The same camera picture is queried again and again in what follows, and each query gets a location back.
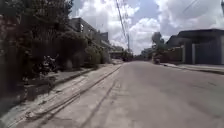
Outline utility pole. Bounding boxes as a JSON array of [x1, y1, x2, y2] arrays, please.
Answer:
[[126, 32, 131, 54]]

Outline row of buildings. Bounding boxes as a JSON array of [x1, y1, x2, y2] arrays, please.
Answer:
[[68, 17, 125, 61]]

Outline row of bushes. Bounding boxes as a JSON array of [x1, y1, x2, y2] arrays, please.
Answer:
[[19, 29, 111, 79]]

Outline grey concrete road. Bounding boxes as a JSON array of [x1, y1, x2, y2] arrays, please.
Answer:
[[19, 60, 224, 128]]

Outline distant tree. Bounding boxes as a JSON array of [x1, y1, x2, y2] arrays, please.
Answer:
[[151, 31, 166, 58]]

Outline building with dark roof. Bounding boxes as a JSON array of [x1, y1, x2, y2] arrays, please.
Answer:
[[165, 28, 224, 66]]

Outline dark tree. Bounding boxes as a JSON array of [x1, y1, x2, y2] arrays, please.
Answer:
[[0, 0, 75, 91]]

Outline overhead wires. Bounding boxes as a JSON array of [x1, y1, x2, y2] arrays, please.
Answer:
[[114, 0, 132, 44]]

